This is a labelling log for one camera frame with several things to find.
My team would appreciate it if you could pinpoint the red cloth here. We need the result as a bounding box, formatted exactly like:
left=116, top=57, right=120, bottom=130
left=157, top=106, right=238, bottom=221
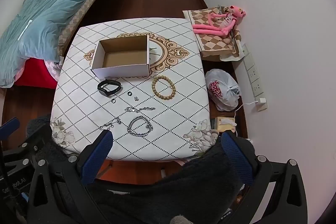
left=13, top=57, right=58, bottom=89

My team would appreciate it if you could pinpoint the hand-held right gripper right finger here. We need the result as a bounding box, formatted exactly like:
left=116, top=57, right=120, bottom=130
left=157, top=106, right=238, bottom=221
left=221, top=131, right=308, bottom=224

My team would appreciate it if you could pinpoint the white quilt label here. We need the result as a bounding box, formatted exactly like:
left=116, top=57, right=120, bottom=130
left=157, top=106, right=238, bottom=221
left=18, top=20, right=33, bottom=41

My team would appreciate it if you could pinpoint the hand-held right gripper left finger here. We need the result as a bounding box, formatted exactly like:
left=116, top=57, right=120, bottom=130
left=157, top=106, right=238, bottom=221
left=26, top=131, right=113, bottom=224

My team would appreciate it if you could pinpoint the light blue quilt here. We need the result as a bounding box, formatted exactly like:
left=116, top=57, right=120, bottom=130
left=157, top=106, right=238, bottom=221
left=0, top=0, right=124, bottom=88

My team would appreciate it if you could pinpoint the pink checkered sheet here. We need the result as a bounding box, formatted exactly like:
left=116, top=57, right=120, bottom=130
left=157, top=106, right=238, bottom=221
left=43, top=60, right=62, bottom=81

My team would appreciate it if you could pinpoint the thin silver chain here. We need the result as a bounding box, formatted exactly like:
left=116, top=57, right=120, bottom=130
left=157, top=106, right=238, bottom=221
left=125, top=106, right=156, bottom=113

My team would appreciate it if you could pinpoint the black fitness band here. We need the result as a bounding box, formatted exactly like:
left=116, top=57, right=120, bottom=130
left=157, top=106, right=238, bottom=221
left=97, top=79, right=122, bottom=97

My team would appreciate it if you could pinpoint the white plastic bag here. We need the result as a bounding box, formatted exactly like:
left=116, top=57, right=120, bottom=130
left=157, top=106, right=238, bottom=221
left=205, top=69, right=241, bottom=111

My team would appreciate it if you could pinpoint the person's black fleece clothing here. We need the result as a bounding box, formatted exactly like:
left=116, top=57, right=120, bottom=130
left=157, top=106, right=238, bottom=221
left=25, top=115, right=256, bottom=224

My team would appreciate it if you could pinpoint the grey fuzzy slipper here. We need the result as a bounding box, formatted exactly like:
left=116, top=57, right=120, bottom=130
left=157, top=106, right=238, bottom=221
left=169, top=215, right=193, bottom=224

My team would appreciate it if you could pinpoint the bed with checkered sheet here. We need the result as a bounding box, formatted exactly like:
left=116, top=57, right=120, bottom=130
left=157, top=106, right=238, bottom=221
left=56, top=0, right=129, bottom=56

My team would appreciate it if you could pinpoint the tissue box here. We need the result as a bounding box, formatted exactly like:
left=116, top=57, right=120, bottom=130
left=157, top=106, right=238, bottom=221
left=214, top=116, right=237, bottom=132

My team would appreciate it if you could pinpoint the wooden bead bracelet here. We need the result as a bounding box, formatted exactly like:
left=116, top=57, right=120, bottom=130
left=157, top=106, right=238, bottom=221
left=151, top=75, right=176, bottom=101

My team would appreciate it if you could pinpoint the pink plush toy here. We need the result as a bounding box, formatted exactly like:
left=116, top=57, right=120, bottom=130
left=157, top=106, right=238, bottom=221
left=192, top=5, right=247, bottom=37

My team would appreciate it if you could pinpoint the white cardboard box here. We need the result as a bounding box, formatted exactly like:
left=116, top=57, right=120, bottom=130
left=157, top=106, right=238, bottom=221
left=91, top=34, right=151, bottom=80

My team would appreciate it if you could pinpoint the silver charm bracelet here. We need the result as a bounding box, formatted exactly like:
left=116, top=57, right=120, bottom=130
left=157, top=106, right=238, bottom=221
left=99, top=117, right=122, bottom=131

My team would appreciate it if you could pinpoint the thick silver chain bracelet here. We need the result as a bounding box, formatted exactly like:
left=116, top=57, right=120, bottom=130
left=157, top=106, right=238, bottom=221
left=127, top=116, right=153, bottom=138

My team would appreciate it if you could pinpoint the white cable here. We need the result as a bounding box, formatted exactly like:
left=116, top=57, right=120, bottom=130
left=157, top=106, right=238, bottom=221
left=231, top=101, right=259, bottom=135

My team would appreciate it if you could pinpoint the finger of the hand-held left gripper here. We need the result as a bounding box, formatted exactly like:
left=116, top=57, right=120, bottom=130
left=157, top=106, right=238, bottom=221
left=0, top=141, right=40, bottom=172
left=0, top=118, right=21, bottom=140

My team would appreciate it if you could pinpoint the diamond pattern white tablecloth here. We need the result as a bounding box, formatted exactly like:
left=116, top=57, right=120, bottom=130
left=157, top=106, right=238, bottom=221
left=50, top=17, right=219, bottom=161

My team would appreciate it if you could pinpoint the white power strip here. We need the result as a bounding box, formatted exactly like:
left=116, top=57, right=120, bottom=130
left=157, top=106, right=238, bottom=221
left=240, top=43, right=264, bottom=98

